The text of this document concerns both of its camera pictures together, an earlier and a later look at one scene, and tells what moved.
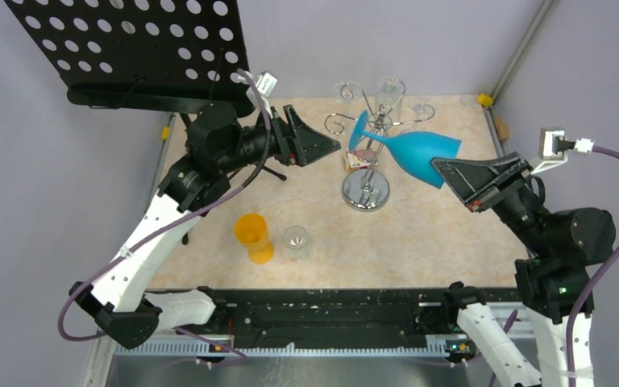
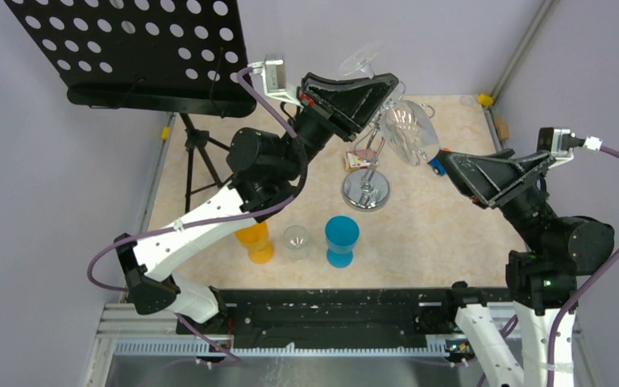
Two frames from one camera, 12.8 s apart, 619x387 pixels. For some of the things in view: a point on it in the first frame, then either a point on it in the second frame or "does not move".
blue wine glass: [414, 150] to [341, 235]
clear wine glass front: [295, 239] does not move
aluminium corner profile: [548, 6] does not move
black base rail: [337, 316] does not move
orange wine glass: [251, 230] does not move
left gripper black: [297, 142] to [345, 106]
